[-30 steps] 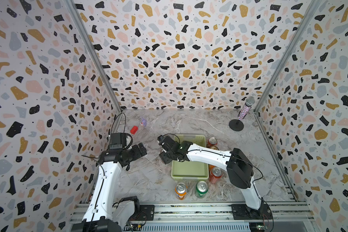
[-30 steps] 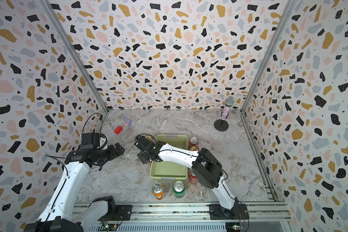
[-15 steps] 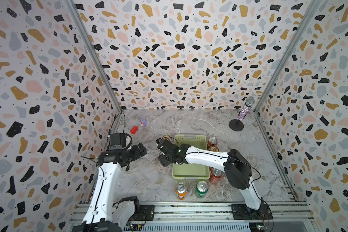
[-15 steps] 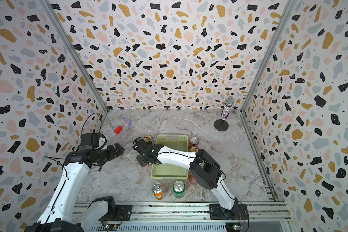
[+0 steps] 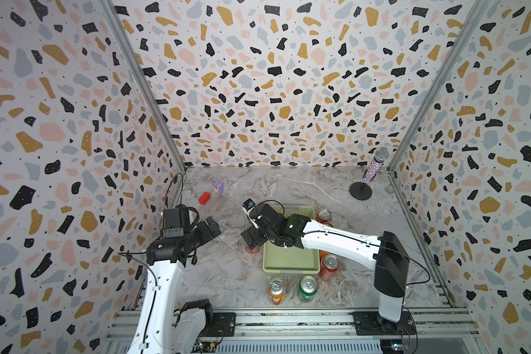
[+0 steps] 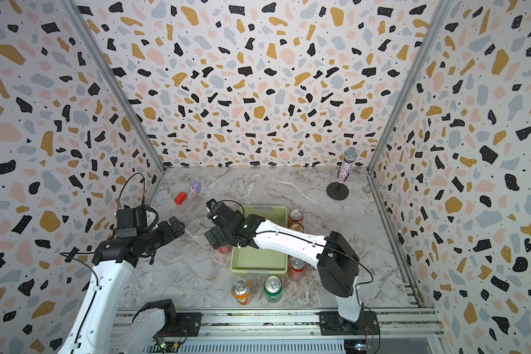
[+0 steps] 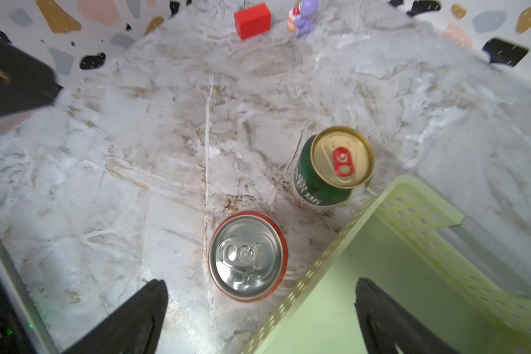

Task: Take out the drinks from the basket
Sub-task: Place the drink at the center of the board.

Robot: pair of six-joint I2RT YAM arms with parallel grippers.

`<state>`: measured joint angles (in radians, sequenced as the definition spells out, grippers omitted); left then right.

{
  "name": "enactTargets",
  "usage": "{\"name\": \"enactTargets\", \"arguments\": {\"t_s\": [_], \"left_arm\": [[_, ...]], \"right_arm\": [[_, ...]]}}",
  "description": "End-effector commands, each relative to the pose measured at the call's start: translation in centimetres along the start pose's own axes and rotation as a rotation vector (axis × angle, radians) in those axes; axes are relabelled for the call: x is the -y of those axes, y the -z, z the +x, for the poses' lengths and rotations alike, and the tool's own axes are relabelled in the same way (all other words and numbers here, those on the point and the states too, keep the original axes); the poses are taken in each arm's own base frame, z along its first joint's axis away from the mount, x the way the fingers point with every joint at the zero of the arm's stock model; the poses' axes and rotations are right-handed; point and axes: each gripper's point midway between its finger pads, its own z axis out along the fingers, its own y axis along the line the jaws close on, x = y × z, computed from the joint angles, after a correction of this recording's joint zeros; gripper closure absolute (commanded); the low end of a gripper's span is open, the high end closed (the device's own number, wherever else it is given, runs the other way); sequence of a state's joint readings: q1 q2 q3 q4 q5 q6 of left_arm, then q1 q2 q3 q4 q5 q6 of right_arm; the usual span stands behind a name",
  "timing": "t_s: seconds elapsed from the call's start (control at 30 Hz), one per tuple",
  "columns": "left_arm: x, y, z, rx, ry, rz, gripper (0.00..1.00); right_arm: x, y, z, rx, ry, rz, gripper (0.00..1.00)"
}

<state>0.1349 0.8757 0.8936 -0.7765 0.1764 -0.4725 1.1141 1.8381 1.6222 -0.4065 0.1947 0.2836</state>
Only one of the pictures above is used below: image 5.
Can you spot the red small toy block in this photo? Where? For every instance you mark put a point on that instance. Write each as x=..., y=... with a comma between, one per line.
x=204, y=199

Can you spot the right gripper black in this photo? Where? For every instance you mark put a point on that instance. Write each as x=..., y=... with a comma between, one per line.
x=254, y=236

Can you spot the glitter microphone on black stand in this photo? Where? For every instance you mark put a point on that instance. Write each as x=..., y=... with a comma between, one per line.
x=362, y=190

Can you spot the green Sprite can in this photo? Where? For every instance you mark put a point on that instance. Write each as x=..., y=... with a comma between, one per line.
x=307, y=288

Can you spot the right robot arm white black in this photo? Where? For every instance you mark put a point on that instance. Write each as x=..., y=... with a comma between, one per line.
x=383, y=254

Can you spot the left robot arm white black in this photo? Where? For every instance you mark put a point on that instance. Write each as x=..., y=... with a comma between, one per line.
x=163, y=283

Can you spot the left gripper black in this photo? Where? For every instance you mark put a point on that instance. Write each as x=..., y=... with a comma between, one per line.
x=206, y=234

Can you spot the red cola can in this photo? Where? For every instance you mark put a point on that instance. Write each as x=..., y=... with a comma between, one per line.
x=329, y=266
x=324, y=216
x=250, y=250

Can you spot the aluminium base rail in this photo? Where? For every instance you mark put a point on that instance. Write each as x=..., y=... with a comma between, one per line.
x=285, y=330

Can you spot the purple small toy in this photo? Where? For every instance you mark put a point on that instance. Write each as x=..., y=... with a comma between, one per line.
x=219, y=186

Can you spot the light green perforated plastic basket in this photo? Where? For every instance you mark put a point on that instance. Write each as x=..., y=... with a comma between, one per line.
x=277, y=260

